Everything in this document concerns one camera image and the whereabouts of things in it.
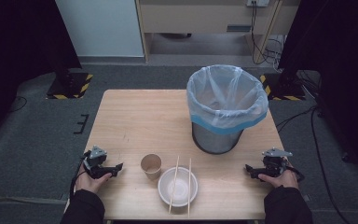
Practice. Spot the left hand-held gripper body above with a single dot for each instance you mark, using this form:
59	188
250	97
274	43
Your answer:
95	158

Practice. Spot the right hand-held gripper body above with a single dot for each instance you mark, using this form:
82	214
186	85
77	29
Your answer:
274	161

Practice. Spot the metal mesh trash bin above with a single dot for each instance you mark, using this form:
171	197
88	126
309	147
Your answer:
214	142

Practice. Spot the wooden chopstick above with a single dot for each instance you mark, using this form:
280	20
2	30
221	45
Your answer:
174	183

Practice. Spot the person's right hand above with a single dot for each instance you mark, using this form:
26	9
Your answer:
281	180

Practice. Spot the person's left hand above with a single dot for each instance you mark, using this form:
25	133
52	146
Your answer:
89	183

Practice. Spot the brown paper cup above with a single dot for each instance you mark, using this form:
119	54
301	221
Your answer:
151	166

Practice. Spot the white disposable bowl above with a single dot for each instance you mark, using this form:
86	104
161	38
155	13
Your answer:
181	188

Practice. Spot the striped black stand base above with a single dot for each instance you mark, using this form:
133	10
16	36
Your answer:
71	86
284	90

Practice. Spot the grey desk vent plate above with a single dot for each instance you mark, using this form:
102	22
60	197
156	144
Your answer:
238	28

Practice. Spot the beige office desk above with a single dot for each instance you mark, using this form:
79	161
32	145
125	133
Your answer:
199	18

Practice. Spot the white wall power outlet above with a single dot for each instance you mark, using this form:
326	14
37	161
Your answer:
257	2

